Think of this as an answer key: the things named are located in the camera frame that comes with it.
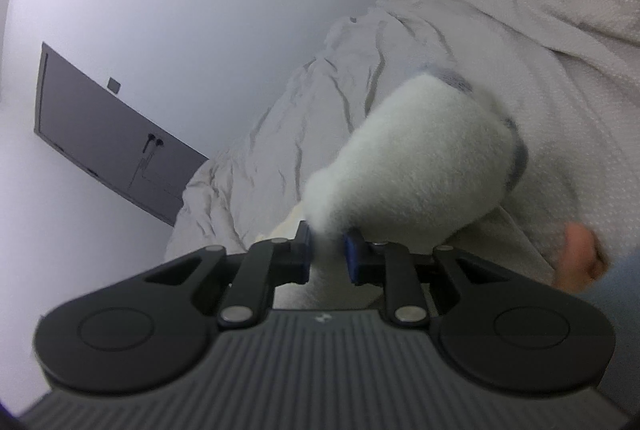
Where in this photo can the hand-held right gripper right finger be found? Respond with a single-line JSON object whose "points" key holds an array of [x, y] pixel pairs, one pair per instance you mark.
{"points": [[352, 255]]}

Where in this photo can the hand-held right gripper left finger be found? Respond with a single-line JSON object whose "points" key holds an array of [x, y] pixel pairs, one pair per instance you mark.
{"points": [[304, 255]]}

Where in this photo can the cream sweater with blue stripes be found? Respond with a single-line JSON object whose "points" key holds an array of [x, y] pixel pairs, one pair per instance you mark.
{"points": [[425, 160]]}

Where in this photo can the grey door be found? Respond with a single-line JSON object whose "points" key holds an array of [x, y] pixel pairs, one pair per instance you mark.
{"points": [[90, 130]]}

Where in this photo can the person's light blue trouser leg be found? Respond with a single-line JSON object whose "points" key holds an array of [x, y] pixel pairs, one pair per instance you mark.
{"points": [[620, 310]]}

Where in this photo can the grey bed sheet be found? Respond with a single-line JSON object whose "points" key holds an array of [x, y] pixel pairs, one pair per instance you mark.
{"points": [[550, 35]]}

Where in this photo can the dark wall switch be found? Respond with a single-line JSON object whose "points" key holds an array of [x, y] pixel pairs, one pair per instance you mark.
{"points": [[114, 85]]}

